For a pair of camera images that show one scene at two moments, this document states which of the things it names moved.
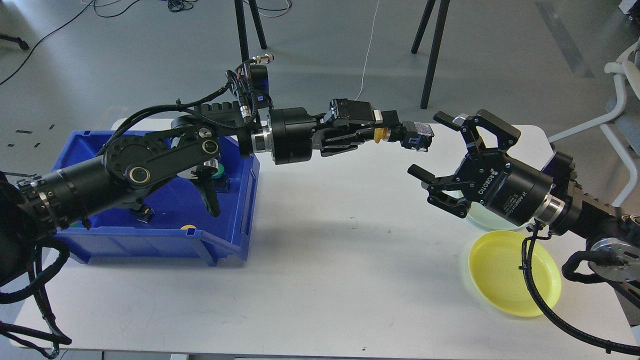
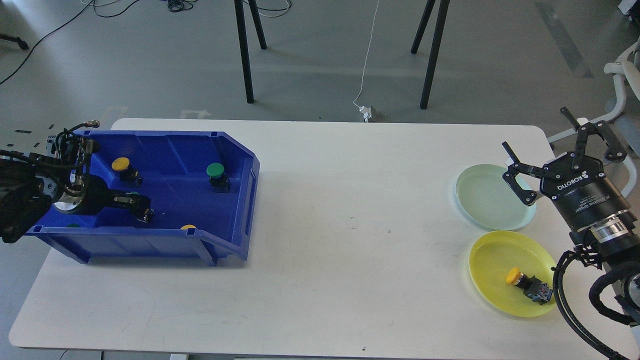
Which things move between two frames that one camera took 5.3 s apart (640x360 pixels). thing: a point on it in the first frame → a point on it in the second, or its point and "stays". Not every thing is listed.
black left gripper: x=292 y=136 → x=85 y=194
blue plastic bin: x=174 y=220 stays
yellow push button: x=412 y=135 → x=536 y=290
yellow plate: x=495 y=259 stays
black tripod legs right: x=443 y=9 stays
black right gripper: x=516 y=193 → x=585 y=196
